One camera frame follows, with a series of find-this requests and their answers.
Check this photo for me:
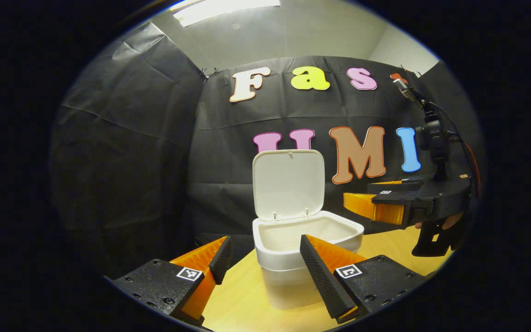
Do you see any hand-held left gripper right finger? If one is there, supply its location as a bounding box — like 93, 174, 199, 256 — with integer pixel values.
299, 234, 427, 325

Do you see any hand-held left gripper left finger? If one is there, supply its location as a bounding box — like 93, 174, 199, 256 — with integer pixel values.
111, 235, 234, 327

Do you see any white desktop garbage bin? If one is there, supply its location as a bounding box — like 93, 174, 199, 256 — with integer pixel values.
252, 148, 365, 311

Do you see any wooden desktop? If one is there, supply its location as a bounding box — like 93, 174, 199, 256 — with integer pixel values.
201, 226, 455, 332

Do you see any black backdrop cloth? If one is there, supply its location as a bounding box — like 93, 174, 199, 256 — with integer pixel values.
49, 21, 485, 277

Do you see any ceiling light panel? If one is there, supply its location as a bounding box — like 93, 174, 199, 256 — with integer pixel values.
172, 0, 281, 27

